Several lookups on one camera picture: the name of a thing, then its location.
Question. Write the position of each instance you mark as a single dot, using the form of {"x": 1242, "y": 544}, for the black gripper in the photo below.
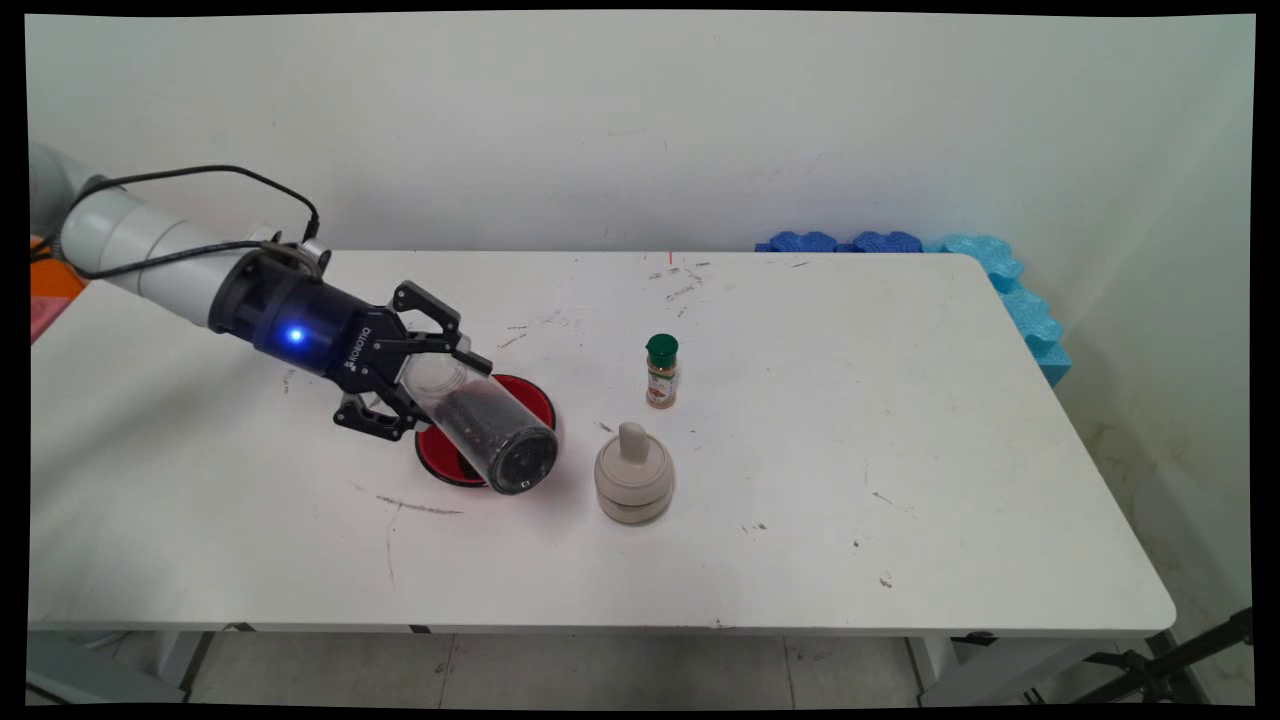
{"x": 320, "y": 335}

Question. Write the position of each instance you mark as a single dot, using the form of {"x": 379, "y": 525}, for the spice bottle with green cap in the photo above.
{"x": 661, "y": 375}

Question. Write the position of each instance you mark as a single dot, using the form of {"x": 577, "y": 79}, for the clear jar with black seeds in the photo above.
{"x": 500, "y": 450}

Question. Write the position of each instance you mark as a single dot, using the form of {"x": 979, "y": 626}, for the orange box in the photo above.
{"x": 50, "y": 285}

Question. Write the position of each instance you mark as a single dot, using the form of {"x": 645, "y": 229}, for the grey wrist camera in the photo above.
{"x": 310, "y": 255}

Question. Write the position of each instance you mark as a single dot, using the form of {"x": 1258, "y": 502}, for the beige lidded ceramic jar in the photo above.
{"x": 633, "y": 480}

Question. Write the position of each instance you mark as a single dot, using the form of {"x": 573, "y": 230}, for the black table hinge bracket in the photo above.
{"x": 973, "y": 638}

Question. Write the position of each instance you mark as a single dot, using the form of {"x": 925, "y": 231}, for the red bowl with black rim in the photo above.
{"x": 435, "y": 455}

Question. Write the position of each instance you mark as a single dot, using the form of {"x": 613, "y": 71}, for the dark blue foam tile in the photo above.
{"x": 885, "y": 242}
{"x": 800, "y": 242}

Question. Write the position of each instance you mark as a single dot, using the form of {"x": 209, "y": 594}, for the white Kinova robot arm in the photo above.
{"x": 150, "y": 250}

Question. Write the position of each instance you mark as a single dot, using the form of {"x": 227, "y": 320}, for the light blue foam tile stack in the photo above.
{"x": 1025, "y": 310}

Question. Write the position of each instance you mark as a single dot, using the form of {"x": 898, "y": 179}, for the black tripod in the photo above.
{"x": 1165, "y": 670}

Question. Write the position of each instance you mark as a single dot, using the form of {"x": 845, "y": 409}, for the pink box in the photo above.
{"x": 45, "y": 318}

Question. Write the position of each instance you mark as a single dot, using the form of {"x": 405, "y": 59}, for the dark metal table leg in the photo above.
{"x": 197, "y": 665}

